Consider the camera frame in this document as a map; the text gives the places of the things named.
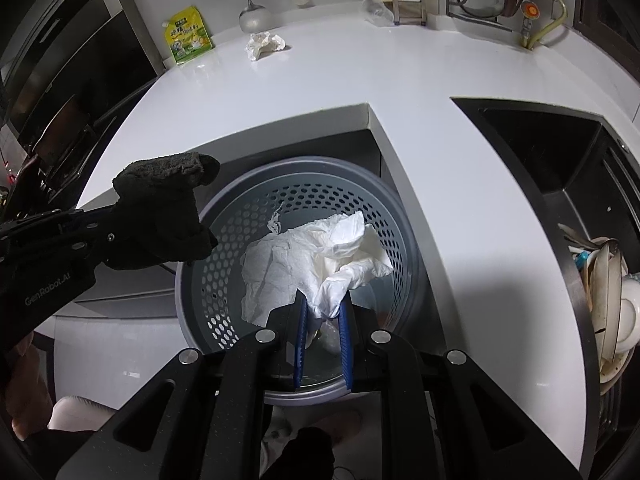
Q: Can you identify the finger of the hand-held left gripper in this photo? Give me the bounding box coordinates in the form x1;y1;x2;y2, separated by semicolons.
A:
0;205;119;239
0;222;121;266

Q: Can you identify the yellow gas hose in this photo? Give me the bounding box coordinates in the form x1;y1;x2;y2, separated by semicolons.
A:
520;0;568;51

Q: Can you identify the clear plastic wrapper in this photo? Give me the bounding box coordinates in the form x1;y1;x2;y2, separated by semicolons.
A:
310;317;341;356

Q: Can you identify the clear plastic cup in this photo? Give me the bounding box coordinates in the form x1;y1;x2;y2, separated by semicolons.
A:
361;0;396;26

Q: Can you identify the black kitchen sink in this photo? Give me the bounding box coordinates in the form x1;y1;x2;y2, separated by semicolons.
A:
450;96;640;411

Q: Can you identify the pile of white dishes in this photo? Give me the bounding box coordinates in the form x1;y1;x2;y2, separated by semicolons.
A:
560;222;640;396

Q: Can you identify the grey perforated plastic bin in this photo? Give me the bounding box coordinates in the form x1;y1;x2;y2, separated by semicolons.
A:
174;156;431;407

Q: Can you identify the small crumpled white tissue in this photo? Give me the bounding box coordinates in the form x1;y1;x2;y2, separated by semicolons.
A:
245;31;287;62

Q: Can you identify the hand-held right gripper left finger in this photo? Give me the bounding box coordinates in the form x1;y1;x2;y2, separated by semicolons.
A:
60;287;310;480

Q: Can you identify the stainless steel oven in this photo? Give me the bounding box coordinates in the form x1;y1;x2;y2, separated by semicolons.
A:
0;0;166;201

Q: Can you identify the dark grey cloth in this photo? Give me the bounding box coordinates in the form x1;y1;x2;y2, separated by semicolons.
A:
112;152;221;271

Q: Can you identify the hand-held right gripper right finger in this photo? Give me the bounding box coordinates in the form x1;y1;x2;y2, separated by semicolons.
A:
337;296;583;480

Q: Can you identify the large white paper tissue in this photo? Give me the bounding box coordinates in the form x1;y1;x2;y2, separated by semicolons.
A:
240;210;393;326

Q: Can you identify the green stand-up pouch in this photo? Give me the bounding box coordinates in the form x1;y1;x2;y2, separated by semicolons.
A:
162;6;215;66

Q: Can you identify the person's left forearm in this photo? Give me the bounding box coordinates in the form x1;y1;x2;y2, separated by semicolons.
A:
0;335;56;441

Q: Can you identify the person's dark clothing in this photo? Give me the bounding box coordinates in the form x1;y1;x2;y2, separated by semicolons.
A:
260;427;336;480

